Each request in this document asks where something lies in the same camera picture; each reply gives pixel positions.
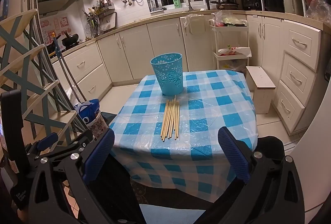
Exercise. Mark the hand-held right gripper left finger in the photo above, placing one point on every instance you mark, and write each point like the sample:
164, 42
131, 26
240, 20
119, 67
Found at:
99, 154

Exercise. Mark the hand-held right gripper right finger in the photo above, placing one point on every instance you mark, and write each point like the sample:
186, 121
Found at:
232, 154

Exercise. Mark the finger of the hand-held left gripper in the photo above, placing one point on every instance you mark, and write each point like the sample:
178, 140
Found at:
75, 145
47, 140

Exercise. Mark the bundle of wooden chopsticks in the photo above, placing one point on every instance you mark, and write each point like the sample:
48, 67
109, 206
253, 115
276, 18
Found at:
170, 118

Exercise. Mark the blue perforated plastic basket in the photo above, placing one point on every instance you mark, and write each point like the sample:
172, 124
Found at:
169, 74

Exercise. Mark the hanging kitchen utensils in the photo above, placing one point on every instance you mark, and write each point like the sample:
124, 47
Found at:
93, 22

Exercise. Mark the floral patterned bin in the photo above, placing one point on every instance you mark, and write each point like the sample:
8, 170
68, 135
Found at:
98, 127

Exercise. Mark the blue white shopping bag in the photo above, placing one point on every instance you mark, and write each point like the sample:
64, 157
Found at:
88, 110

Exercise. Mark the dark grey floor mat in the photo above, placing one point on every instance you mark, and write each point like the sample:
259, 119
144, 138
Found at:
110, 116

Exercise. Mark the blue white checkered tablecloth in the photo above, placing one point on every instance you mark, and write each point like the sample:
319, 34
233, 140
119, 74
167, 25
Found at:
206, 110

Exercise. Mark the wooden folding shelf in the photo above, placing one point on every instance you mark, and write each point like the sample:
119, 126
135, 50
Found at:
18, 63

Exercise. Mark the white step stool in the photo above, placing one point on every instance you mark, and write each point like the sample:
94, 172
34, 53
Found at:
261, 89

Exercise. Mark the black frying pan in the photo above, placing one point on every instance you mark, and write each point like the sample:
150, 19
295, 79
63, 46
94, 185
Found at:
53, 45

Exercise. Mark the white rolling cart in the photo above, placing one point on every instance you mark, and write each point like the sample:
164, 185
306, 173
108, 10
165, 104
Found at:
231, 58

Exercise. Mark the red white snack bag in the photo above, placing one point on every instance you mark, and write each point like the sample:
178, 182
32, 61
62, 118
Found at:
234, 51

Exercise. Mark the black wok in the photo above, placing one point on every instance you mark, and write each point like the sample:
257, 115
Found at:
69, 39

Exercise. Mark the white base cabinets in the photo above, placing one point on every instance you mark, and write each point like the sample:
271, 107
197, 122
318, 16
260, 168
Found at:
134, 51

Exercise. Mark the hanging metal tray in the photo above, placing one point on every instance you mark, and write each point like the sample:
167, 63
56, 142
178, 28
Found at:
110, 21

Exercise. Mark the plastic bag of food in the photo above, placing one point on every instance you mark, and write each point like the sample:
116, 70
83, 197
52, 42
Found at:
228, 18

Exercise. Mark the white hanging bin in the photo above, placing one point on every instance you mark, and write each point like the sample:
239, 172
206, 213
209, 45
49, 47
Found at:
195, 23

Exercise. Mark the grey range hood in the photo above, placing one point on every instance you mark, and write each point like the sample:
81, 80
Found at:
57, 0

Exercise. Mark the green dish soap bottle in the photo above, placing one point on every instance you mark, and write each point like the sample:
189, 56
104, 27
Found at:
177, 1

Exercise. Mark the clear plastic bag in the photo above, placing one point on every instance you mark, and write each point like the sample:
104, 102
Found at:
319, 11

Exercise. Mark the grey sliding door frame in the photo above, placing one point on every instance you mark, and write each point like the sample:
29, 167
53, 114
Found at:
45, 40

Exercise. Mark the red wall decoration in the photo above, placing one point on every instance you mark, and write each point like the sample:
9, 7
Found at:
55, 26

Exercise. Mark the wall shelf with spice bottles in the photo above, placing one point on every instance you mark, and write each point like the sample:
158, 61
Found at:
104, 5

